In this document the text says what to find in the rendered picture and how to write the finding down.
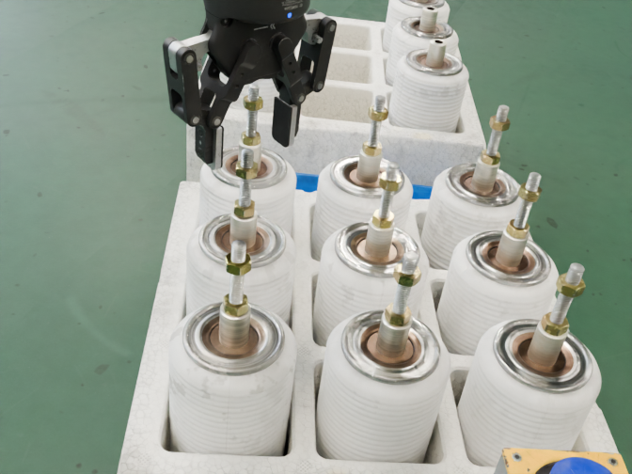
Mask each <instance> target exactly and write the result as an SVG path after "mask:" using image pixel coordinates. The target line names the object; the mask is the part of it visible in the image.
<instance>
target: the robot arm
mask: <svg viewBox="0 0 632 474"><path fill-rule="evenodd" d="M203 2H204V7H205V11H206V18H205V22H204V24H203V26H202V28H201V30H200V33H199V36H197V37H193V38H191V39H186V40H183V41H179V40H178V39H176V38H174V37H169V38H167V39H165V41H164V43H163V52H164V60H165V67H166V81H167V89H168V97H169V104H170V110H171V111H172V112H173V113H174V114H175V115H176V116H178V117H179V118H180V119H182V120H183V121H184V122H185V123H186V124H188V125H189V126H190V127H195V139H196V140H195V152H196V154H197V157H198V158H200V159H201V160H202V162H203V163H204V164H206V165H207V166H208V167H209V168H210V169H212V170H216V169H219V168H221V167H222V166H223V146H224V127H223V126H222V125H221V124H222V122H223V120H224V118H225V115H226V114H227V112H228V110H229V106H230V104H231V103H234V102H236V101H237V100H238V99H239V96H240V94H241V92H242V90H243V88H244V86H245V85H249V84H252V83H254V82H256V81H257V80H259V79H271V78H272V80H273V82H274V85H275V87H276V91H277V92H279V96H275V98H274V111H273V123H272V137H273V138H274V139H275V141H276V142H277V143H279V144H280V145H281V146H283V147H284V148H287V147H289V146H292V145H293V143H294V138H295V137H296V135H297V133H298V130H299V121H300V120H299V119H300V112H301V104H302V103H303V102H304V101H305V99H306V97H307V95H308V94H309V93H311V92H312V91H314V92H316V93H318V92H320V91H322V90H323V88H324V83H325V79H326V75H327V70H328V65H329V61H330V56H331V52H332V47H333V43H334V38H335V34H336V29H337V22H336V21H335V20H333V19H332V18H330V17H328V16H326V15H324V14H323V13H321V12H320V11H318V10H316V9H315V8H312V9H310V10H309V11H308V8H309V6H310V0H203ZM307 11H308V12H307ZM306 12H307V14H306V15H305V13H306ZM300 40H301V43H300V49H299V54H298V59H297V60H296V57H295V55H294V50H295V48H296V47H297V45H298V43H299V42H300ZM206 53H207V55H208V56H209V58H208V60H207V62H206V65H205V67H204V69H203V67H202V65H201V60H202V57H203V56H204V55H205V54H206ZM312 61H313V63H314V66H313V71H312V72H310V68H311V62H312ZM202 69H203V72H202V74H201V75H200V83H201V87H200V88H199V84H198V71H202ZM220 72H222V73H223V74H224V75H225V76H226V77H228V78H229V80H228V81H227V83H226V84H225V83H223V82H222V81H221V80H220ZM214 95H215V99H214V102H213V105H212V107H210V105H211V103H212V101H213V97H214Z"/></svg>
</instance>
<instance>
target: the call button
mask: <svg viewBox="0 0 632 474"><path fill-rule="evenodd" d="M549 474H613V473H612V472H611V471H610V470H608V469H607V468H606V467H604V466H602V465H601V464H599V463H597V462H595V461H593V460H590V459H587V458H582V457H568V458H564V459H562V460H559V461H558V462H557V463H556V464H555V465H554V466H553V467H552V469H551V471H550V473H549Z"/></svg>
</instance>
